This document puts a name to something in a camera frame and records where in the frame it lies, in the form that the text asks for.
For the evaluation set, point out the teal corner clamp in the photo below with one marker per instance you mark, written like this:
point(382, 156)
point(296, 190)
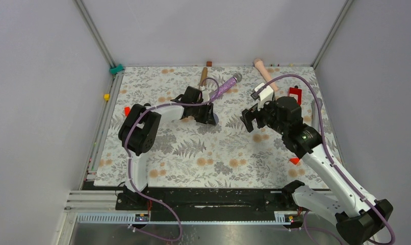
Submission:
point(116, 69)

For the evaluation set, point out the silver grey microphone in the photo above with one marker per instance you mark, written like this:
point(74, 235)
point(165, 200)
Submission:
point(316, 113)

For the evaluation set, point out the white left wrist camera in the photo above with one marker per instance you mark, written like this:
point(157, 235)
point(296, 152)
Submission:
point(205, 93)

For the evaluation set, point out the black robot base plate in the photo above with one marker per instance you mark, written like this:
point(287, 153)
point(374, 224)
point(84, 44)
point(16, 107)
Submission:
point(209, 204)

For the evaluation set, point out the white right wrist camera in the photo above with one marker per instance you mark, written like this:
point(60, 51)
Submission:
point(263, 95)

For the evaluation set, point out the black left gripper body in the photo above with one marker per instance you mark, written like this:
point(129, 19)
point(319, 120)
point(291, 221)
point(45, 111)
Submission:
point(201, 113)

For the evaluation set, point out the red box with label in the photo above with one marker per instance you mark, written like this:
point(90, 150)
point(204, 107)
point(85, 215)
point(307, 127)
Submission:
point(296, 93)

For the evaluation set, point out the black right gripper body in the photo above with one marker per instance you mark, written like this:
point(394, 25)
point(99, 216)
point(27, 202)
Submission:
point(266, 116)

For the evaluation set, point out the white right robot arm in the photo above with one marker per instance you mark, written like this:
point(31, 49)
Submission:
point(356, 214)

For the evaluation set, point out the purple glitter microphone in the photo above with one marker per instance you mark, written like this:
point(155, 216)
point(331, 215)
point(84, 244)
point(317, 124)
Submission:
point(226, 86)

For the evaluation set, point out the gold microphone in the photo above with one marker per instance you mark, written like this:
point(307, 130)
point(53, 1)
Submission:
point(203, 76)

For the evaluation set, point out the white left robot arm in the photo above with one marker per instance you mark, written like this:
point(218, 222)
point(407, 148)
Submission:
point(139, 130)

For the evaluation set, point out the pink microphone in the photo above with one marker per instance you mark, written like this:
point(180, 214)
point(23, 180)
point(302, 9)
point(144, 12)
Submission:
point(259, 65)

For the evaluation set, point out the red triangle block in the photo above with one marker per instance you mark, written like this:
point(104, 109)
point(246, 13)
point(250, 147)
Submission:
point(295, 161)

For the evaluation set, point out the floral table mat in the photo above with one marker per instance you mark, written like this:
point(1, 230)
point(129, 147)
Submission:
point(190, 154)

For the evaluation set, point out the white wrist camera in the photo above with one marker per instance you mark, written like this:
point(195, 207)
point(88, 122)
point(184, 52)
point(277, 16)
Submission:
point(205, 93)
point(263, 95)

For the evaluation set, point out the small red block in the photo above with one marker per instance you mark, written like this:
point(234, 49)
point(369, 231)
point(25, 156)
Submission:
point(127, 111)

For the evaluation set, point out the purple earbud charging case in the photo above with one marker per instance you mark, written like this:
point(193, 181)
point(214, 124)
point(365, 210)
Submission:
point(214, 119)

